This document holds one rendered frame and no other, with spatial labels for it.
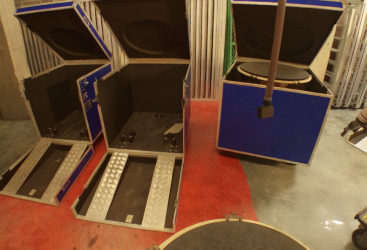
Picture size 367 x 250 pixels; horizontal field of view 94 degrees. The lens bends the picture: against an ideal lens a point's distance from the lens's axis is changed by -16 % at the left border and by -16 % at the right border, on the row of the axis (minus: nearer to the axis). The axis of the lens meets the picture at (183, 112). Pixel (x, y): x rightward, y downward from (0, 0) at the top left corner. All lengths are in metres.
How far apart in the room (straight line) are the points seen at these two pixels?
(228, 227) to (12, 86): 3.83
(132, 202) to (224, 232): 1.26
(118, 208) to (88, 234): 0.32
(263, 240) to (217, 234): 0.17
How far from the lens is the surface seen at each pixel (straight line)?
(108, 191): 2.05
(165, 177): 2.02
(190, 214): 1.88
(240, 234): 0.86
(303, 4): 2.15
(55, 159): 2.77
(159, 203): 1.88
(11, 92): 4.16
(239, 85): 1.96
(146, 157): 2.27
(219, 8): 3.75
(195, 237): 0.83
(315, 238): 2.02
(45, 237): 2.05
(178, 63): 2.76
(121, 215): 1.92
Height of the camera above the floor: 1.52
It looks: 26 degrees down
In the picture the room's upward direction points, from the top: straight up
